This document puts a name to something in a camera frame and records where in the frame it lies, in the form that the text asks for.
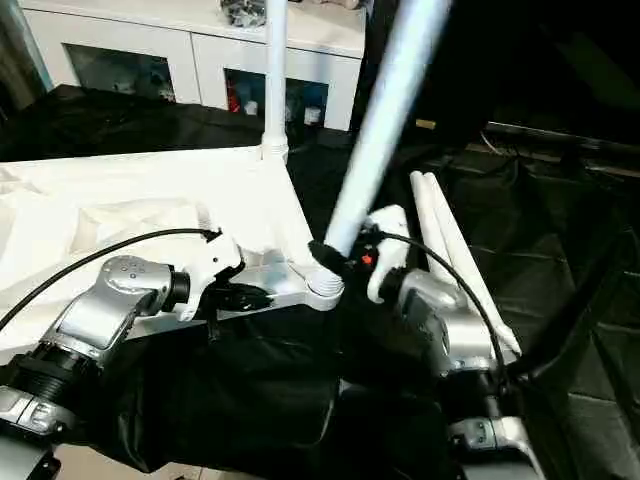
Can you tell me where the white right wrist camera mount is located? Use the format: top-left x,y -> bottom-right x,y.
362,204 -> 409,305

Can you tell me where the black speaker cabinet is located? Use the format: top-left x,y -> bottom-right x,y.
349,0 -> 501,146

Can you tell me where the white plastic table top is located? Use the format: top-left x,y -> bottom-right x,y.
0,144 -> 346,351

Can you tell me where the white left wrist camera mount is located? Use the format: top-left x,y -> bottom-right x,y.
177,232 -> 246,322

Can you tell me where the black plastic mat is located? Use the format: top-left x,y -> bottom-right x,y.
0,83 -> 640,480

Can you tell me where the dark bag of small parts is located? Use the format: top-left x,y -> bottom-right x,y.
222,0 -> 269,27

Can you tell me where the white sideboard cabinet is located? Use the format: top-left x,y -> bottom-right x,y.
22,0 -> 369,132

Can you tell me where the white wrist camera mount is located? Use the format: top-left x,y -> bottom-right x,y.
177,232 -> 246,322
362,204 -> 409,305

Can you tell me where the black metal rod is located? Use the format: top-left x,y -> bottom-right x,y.
487,121 -> 640,154

